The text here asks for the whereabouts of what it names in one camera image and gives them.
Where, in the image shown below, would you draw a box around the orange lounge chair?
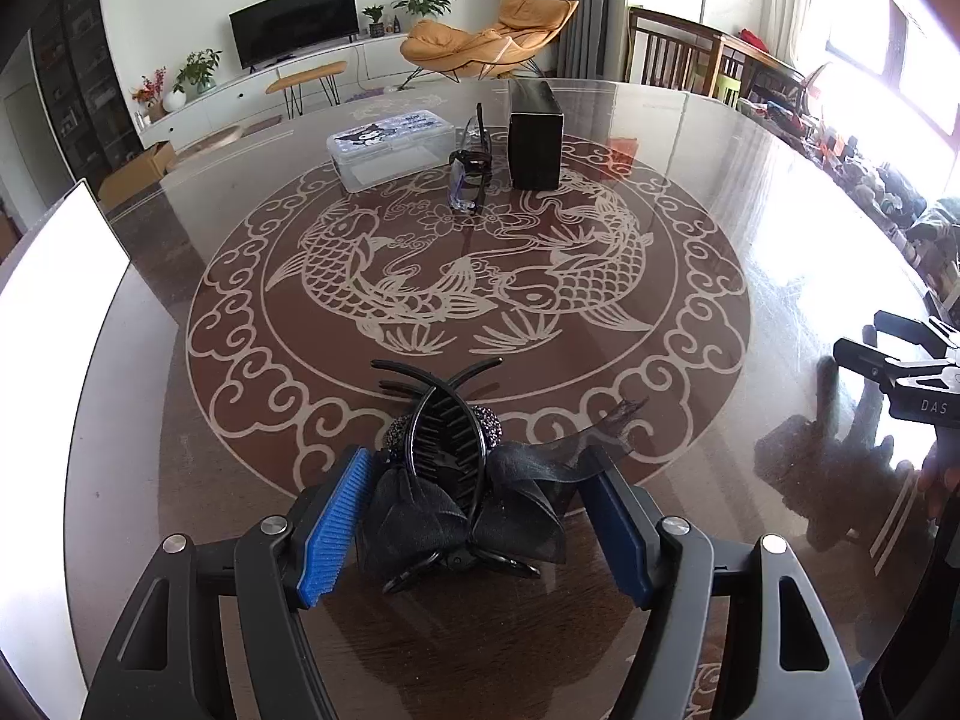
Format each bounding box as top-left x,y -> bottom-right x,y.
400,0 -> 579,86

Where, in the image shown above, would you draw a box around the wooden bench hairpin legs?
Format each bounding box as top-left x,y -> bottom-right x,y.
265,60 -> 348,119

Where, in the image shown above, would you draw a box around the green potted plant right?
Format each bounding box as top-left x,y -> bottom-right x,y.
392,0 -> 455,18

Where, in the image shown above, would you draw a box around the grey curtain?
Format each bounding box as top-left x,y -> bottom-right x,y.
556,0 -> 626,80

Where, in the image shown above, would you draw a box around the dark glass display cabinet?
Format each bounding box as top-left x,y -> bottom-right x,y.
29,0 -> 143,188

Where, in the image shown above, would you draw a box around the brown cardboard box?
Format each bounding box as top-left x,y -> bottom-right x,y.
96,142 -> 176,211

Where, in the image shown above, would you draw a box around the red flower vase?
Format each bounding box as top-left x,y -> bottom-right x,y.
130,67 -> 167,124

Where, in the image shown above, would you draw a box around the person's right hand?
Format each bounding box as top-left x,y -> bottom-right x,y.
918,439 -> 958,522

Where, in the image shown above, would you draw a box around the black television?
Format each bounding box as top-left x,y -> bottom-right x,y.
229,0 -> 359,70

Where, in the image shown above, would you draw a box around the clear plastic storage box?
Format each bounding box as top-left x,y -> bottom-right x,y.
325,109 -> 457,193

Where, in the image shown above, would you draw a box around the wooden dining chair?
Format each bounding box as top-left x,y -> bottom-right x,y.
622,7 -> 722,96

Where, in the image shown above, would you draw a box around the green potted plant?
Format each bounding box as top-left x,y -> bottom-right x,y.
392,0 -> 455,18
174,49 -> 223,96

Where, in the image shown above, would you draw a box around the white tv cabinet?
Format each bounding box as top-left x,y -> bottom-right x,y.
138,32 -> 422,153

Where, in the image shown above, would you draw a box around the green potted plant left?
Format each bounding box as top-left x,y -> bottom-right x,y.
174,49 -> 223,96

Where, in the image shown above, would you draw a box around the black bow hair claw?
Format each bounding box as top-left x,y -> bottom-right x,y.
358,358 -> 643,595

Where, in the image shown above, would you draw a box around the black cardboard box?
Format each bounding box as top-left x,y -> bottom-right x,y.
508,78 -> 565,192

